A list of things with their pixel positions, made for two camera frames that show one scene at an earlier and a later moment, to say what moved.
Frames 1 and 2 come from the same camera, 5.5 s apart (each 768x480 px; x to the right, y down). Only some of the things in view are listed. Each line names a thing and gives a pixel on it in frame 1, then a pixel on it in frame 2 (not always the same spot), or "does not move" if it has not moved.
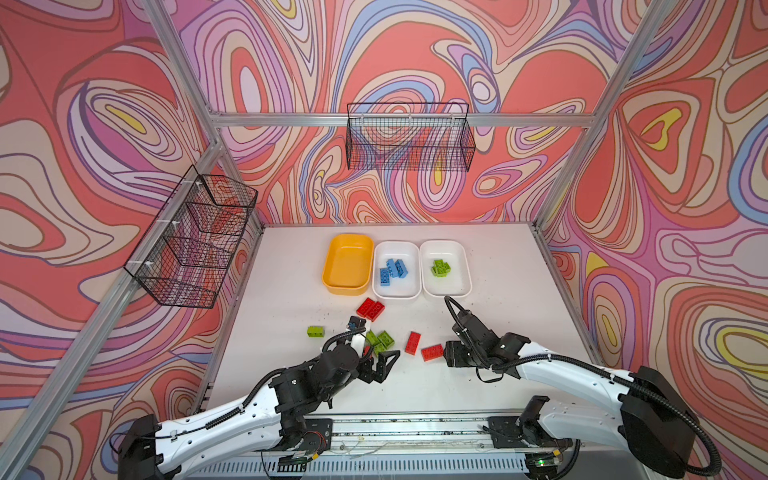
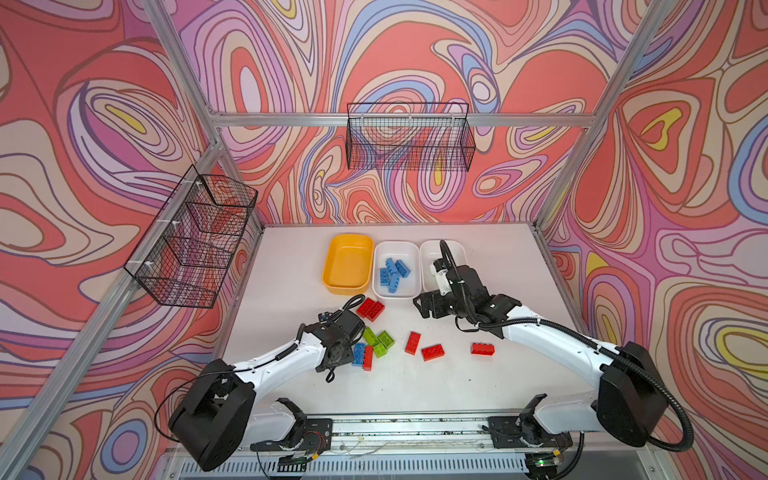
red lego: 432,352 does not move
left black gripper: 368,376 to 349,354
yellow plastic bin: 348,264 does not move
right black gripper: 452,350 to 435,298
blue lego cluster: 385,277 does not move
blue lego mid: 401,268 does not move
